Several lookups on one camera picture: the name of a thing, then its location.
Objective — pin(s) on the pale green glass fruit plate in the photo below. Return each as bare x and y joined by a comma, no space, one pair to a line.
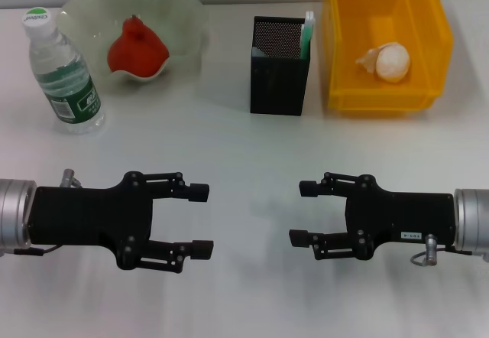
88,20

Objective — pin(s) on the black mesh pen holder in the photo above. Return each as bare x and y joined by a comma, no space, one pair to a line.
280,85

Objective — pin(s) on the yellow plastic bin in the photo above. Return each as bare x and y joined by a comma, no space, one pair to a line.
382,97

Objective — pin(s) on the mint green pen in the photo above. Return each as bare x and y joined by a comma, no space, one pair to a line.
306,36

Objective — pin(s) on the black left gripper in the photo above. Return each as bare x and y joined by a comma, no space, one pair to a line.
88,215

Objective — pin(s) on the red-orange fruit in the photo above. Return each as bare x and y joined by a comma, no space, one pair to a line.
137,55

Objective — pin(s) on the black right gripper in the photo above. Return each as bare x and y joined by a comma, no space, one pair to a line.
412,215

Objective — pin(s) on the white paper ball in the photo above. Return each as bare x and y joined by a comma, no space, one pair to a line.
393,62

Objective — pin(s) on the clear green-label water bottle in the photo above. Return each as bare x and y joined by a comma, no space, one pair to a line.
65,85

